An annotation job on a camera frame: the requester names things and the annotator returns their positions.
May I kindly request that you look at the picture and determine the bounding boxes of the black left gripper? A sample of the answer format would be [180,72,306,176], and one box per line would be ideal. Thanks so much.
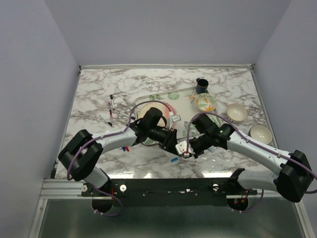
[148,127,180,156]

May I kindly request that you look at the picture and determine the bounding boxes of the white marker black eraser cap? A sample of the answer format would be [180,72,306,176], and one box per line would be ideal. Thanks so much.
[99,115,113,127]

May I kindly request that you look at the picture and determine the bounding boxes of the light blue highlighter pen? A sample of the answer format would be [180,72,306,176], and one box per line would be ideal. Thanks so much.
[208,147,215,153]

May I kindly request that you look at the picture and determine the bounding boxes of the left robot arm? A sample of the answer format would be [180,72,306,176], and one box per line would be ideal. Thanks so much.
[58,107,177,196]

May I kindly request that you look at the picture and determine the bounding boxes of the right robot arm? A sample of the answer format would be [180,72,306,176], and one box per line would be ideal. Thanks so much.
[187,113,317,203]

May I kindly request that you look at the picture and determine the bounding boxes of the pink red pen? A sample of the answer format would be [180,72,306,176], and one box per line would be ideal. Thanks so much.
[107,101,113,119]

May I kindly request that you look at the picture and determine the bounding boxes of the cream and pink plate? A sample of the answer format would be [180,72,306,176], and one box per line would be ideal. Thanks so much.
[136,102,177,119]

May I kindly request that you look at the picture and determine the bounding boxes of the floral serving tray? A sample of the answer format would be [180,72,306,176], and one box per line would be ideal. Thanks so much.
[135,86,223,141]

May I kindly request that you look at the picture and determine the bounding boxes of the floral orange rimmed bowl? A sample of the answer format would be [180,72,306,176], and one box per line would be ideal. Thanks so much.
[194,93,217,112]

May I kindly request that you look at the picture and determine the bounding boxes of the white orange rimmed bowl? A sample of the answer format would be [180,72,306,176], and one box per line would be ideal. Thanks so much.
[226,103,248,123]

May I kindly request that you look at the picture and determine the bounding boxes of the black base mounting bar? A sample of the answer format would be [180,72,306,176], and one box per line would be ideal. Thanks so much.
[82,169,257,208]

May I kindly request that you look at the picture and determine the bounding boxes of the dark blue mug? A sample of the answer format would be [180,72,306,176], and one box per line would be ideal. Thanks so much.
[196,78,209,94]

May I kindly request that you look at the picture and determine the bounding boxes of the blue striped white bowl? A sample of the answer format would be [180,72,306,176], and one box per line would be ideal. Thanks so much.
[248,124,273,145]

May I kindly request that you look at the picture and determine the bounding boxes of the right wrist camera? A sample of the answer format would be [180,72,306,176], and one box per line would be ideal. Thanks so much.
[175,141,192,158]

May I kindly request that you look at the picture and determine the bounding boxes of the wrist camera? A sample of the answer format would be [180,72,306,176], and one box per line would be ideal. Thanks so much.
[175,141,192,158]
[166,115,181,129]

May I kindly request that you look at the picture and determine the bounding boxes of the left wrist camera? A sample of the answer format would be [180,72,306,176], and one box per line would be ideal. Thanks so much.
[166,115,181,129]

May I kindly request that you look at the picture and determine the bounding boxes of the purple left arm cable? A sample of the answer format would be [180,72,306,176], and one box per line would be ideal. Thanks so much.
[66,100,177,181]

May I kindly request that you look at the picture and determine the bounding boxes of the aluminium frame rail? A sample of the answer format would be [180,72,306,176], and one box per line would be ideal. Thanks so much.
[39,178,87,199]

